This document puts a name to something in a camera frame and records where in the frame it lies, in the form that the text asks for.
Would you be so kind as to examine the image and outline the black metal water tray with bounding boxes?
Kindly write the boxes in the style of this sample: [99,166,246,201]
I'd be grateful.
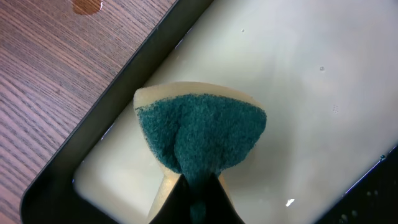
[21,0,397,223]

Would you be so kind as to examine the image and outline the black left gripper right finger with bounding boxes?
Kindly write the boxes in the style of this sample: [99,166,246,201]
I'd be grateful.
[205,174,244,224]

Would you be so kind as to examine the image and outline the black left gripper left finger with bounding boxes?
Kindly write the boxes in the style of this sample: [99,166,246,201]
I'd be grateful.
[149,175,192,224]

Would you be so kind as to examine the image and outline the green yellow sponge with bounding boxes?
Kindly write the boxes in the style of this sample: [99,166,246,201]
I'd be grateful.
[134,82,267,223]

